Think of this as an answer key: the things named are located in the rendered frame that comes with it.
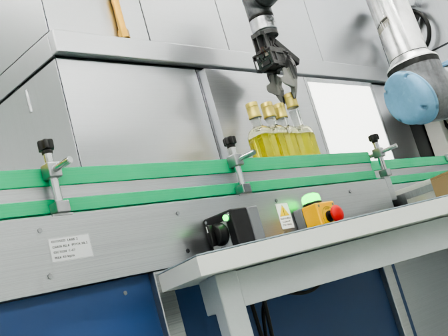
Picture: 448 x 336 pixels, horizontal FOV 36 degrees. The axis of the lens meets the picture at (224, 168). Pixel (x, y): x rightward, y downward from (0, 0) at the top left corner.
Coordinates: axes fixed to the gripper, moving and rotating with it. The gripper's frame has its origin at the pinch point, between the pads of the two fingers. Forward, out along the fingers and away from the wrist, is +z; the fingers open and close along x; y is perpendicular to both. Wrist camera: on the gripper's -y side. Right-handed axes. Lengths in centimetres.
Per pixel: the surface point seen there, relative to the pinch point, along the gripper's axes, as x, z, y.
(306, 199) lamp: 19, 34, 33
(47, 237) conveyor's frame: 15, 34, 97
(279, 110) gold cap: 0.4, 4.5, 7.2
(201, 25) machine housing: -15.3, -29.4, 11.0
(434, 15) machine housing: 9, -34, -96
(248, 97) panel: -12.3, -4.9, 3.1
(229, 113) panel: -12.3, 0.2, 13.6
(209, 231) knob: 20, 38, 66
